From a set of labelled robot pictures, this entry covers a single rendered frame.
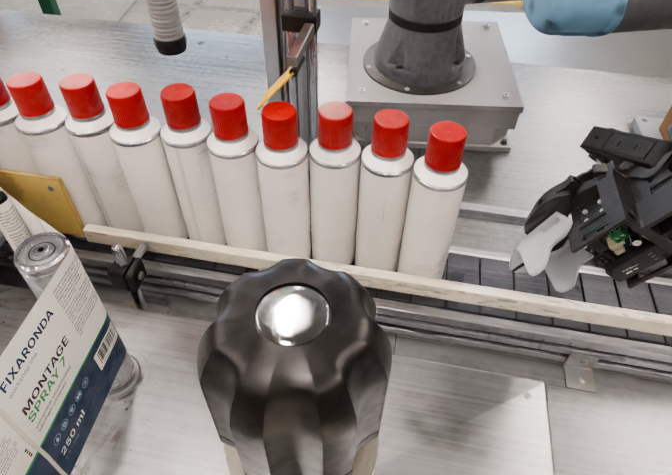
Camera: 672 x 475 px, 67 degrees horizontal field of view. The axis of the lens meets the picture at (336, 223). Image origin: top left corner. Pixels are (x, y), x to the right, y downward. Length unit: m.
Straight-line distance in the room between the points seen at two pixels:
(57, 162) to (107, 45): 0.66
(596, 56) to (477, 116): 0.47
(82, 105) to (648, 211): 0.51
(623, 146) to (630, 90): 0.65
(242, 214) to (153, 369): 0.18
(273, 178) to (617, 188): 0.30
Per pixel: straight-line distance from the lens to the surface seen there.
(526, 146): 0.92
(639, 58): 1.31
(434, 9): 0.81
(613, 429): 0.63
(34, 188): 0.65
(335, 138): 0.48
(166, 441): 0.52
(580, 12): 0.41
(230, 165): 0.51
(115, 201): 0.63
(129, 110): 0.53
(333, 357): 0.19
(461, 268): 0.62
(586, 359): 0.63
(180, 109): 0.52
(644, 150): 0.51
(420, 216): 0.50
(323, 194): 0.51
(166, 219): 0.61
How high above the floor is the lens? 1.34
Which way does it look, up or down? 45 degrees down
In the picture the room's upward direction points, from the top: 1 degrees clockwise
